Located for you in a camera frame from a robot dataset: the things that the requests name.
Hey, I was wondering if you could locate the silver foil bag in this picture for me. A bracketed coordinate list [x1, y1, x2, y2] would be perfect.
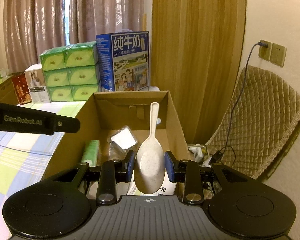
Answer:
[108, 141, 126, 160]

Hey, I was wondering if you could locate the white medicine box blue logo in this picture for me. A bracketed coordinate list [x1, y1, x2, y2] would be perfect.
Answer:
[125, 172, 178, 196]

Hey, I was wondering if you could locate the green white medicine box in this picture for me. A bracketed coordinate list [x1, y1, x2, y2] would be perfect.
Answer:
[81, 140, 100, 167]

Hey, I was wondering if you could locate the beige rice spoon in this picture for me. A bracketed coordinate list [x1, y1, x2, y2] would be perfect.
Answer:
[134, 102, 165, 194]

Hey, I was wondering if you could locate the brown cardboard boxes pile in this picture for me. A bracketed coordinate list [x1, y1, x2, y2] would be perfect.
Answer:
[0, 68, 18, 105]

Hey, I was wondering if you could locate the red gift box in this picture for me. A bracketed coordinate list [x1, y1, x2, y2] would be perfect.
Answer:
[11, 72, 32, 105]

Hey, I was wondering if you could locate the white humidifier box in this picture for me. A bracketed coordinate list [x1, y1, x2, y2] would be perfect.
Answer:
[24, 63, 51, 103]

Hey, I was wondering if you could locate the checked tablecloth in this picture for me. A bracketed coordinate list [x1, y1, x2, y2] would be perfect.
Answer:
[0, 101, 87, 240]

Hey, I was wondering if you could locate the brown cardboard box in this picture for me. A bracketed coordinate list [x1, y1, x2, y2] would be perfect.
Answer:
[41, 90, 191, 198]

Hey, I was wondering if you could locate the green tissue box stack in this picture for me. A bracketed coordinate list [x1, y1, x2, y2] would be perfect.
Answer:
[40, 42, 101, 102]

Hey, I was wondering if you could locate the blue milk carton box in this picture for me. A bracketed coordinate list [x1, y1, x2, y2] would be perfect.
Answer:
[96, 31, 149, 92]

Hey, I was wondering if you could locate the quilted chair back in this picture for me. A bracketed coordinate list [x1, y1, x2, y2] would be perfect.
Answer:
[206, 66, 300, 179]

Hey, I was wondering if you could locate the pink curtain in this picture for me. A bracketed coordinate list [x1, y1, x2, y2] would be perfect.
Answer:
[4, 0, 144, 72]

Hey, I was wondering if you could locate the wooden door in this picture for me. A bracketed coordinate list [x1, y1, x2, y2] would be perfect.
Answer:
[151, 0, 247, 144]

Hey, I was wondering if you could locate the black charger cable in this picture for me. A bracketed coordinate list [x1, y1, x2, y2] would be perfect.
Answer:
[210, 41, 269, 165]

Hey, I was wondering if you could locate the wall socket pair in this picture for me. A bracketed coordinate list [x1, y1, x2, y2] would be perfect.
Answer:
[258, 40, 287, 67]

